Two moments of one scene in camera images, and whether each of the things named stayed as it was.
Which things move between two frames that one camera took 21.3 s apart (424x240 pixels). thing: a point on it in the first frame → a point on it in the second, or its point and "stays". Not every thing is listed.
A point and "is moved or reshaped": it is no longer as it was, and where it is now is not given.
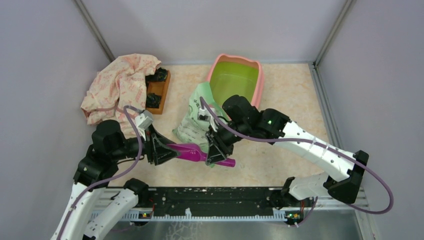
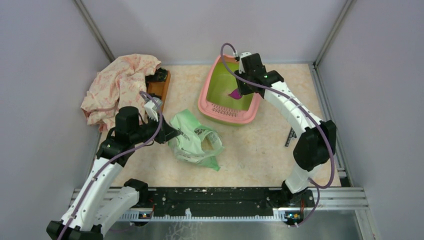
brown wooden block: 158,88 stays
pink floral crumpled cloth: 121,83 stays
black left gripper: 162,153 → 166,132
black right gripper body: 223,135 → 244,88
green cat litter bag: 191,130 is moved or reshaped
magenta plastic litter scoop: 193,152 → 235,94
